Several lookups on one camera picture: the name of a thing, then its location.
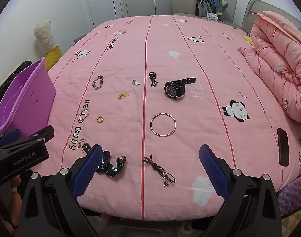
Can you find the large silver bangle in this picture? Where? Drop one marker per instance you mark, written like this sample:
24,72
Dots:
151,126

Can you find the purple plastic bin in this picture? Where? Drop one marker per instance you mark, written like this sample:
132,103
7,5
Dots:
29,96

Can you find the purple fuzzy blanket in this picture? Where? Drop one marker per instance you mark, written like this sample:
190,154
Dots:
296,192

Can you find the beige chair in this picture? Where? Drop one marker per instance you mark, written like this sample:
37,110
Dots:
182,5

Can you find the yellow cloth piece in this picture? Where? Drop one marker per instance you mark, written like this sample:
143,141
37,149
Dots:
248,39

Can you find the pink panda print bedsheet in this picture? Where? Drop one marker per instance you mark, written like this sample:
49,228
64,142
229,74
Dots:
190,133

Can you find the pile of clothes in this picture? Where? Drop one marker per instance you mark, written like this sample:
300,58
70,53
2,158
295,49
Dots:
214,2

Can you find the white door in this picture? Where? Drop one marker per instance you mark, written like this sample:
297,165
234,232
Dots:
103,0

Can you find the person's left hand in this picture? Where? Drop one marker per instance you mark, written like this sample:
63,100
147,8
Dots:
15,185

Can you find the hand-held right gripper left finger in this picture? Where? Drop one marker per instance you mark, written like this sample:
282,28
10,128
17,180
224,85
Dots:
87,171

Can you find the beige headboard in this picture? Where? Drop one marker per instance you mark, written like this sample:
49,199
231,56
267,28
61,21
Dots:
264,7

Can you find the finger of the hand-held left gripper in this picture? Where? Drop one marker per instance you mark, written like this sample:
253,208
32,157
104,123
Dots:
43,133
10,136

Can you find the silver key rings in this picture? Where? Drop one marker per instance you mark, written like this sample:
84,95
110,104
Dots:
84,115

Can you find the small pale charm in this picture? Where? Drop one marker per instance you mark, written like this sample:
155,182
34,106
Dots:
135,82

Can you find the yellow flower charm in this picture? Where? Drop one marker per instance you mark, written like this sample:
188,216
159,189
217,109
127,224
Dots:
124,94

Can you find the black phone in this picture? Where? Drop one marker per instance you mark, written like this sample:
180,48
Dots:
283,148

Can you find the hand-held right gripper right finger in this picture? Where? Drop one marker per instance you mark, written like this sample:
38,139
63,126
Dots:
214,171

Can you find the white paper slip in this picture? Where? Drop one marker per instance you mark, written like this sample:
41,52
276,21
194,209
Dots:
118,32

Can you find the white yellow alpaca plush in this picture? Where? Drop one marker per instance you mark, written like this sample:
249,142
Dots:
43,34

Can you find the black wrist watch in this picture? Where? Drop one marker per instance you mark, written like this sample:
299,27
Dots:
173,88

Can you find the pink pillow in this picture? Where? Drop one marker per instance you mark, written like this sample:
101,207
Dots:
283,54

